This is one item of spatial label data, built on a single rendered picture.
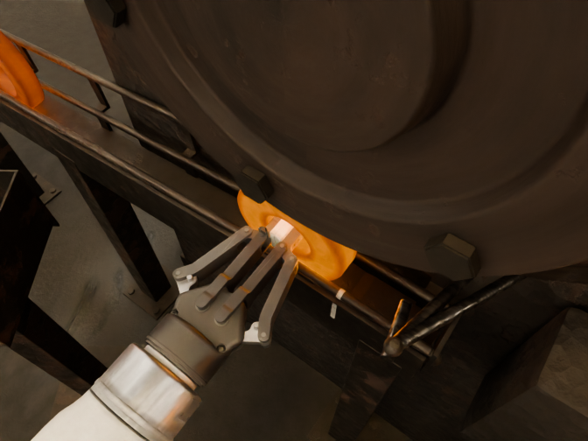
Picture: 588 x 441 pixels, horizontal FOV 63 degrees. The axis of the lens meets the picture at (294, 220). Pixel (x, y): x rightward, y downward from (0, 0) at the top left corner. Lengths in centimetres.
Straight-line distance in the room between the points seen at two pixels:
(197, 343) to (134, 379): 6
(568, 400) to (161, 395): 35
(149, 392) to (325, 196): 27
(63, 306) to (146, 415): 103
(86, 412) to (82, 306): 99
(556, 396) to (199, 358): 31
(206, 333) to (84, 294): 99
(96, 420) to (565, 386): 40
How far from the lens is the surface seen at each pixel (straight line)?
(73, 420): 47
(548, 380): 49
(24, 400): 141
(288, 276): 50
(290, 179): 27
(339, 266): 53
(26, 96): 95
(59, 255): 155
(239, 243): 53
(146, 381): 46
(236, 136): 28
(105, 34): 75
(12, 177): 74
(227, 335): 49
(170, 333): 47
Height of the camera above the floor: 122
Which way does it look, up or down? 57 degrees down
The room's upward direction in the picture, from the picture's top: straight up
